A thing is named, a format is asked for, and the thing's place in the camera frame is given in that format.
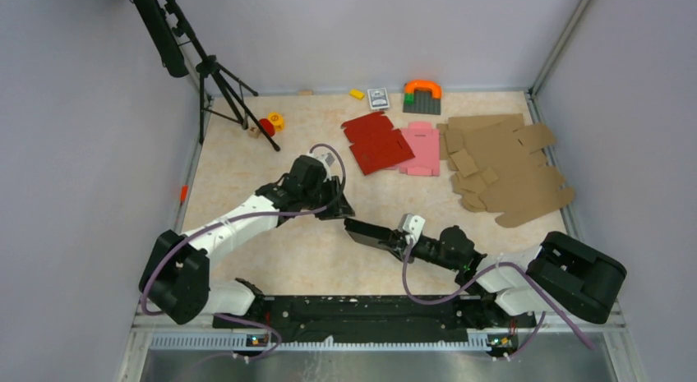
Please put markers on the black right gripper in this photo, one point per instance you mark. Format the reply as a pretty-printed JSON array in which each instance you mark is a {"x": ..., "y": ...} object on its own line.
[{"x": 399, "y": 237}]

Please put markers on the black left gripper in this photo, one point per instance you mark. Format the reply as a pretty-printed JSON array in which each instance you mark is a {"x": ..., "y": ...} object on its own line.
[{"x": 334, "y": 186}]

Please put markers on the black corrugated paper box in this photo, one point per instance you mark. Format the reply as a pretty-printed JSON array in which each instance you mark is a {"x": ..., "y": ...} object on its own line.
[{"x": 372, "y": 235}]

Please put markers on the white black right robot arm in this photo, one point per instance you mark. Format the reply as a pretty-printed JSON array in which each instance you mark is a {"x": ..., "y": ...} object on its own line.
[{"x": 561, "y": 274}]

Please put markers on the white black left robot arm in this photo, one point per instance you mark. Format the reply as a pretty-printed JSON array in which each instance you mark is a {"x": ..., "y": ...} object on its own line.
[{"x": 176, "y": 281}]

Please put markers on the playing card deck box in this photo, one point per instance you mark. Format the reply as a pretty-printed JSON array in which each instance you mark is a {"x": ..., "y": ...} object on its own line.
[{"x": 378, "y": 99}]

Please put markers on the red yellow toy spool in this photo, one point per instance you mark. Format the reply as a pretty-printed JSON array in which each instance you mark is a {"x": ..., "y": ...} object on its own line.
[{"x": 273, "y": 123}]

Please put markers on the small wooden cube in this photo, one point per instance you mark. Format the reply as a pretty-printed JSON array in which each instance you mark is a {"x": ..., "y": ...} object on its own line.
[{"x": 254, "y": 132}]

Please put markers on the red flat cardboard sheet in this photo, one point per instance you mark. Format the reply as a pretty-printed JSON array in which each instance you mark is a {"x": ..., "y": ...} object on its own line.
[{"x": 375, "y": 143}]

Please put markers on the brown flat cardboard sheets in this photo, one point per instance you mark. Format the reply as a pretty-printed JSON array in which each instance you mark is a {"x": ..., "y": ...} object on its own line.
[{"x": 500, "y": 167}]

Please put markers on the yellow small block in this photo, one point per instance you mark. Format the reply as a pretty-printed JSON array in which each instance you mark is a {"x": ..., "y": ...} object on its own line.
[{"x": 357, "y": 94}]

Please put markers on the pink flat cardboard sheet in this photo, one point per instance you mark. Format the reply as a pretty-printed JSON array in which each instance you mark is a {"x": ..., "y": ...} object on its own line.
[{"x": 424, "y": 140}]

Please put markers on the grey building baseplate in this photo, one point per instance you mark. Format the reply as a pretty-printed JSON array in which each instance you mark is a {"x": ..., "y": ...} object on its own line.
[{"x": 423, "y": 104}]

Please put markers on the orange arch toy block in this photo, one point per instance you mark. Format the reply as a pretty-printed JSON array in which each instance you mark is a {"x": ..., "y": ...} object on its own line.
[{"x": 432, "y": 87}]

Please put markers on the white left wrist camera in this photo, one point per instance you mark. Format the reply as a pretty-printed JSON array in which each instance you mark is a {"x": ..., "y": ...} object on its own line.
[{"x": 327, "y": 160}]

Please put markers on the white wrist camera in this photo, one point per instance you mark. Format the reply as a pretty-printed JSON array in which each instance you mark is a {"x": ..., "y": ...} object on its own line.
[
  {"x": 411, "y": 226},
  {"x": 327, "y": 160}
]

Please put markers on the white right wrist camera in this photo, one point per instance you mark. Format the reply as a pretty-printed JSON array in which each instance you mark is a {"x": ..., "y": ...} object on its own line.
[{"x": 411, "y": 226}]

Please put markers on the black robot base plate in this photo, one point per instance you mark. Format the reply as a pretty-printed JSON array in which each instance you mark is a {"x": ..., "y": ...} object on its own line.
[{"x": 380, "y": 319}]

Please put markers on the orange clip on frame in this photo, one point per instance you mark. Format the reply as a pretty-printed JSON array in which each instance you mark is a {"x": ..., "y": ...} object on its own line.
[{"x": 183, "y": 193}]

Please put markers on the black camera tripod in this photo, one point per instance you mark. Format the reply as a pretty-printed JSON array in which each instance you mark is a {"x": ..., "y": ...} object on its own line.
[{"x": 182, "y": 54}]

